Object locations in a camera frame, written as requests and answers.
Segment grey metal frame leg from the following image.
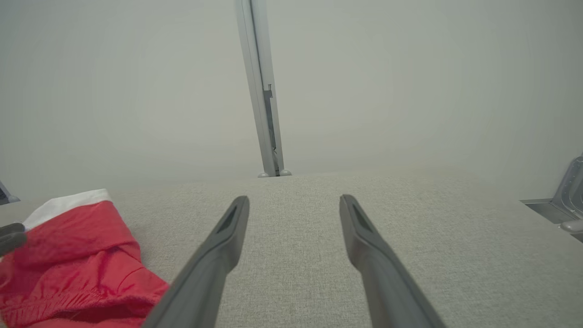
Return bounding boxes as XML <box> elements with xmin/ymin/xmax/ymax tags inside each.
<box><xmin>0</xmin><ymin>181</ymin><xmax>20</xmax><ymax>205</ymax></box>

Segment grey metal partition post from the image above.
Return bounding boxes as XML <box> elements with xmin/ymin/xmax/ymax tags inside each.
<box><xmin>235</xmin><ymin>0</ymin><xmax>292</xmax><ymax>178</ymax></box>

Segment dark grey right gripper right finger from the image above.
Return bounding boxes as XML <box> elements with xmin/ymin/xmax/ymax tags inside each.
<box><xmin>339</xmin><ymin>195</ymin><xmax>447</xmax><ymax>328</ymax></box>

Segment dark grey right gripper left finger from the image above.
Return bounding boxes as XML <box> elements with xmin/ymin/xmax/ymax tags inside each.
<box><xmin>142</xmin><ymin>196</ymin><xmax>250</xmax><ymax>328</ymax></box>

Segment red shorts white waistband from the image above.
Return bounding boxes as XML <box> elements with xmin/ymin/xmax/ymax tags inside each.
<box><xmin>0</xmin><ymin>189</ymin><xmax>170</xmax><ymax>328</ymax></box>

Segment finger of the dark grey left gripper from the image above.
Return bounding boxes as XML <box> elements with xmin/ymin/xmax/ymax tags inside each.
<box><xmin>0</xmin><ymin>223</ymin><xmax>26</xmax><ymax>256</ymax></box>

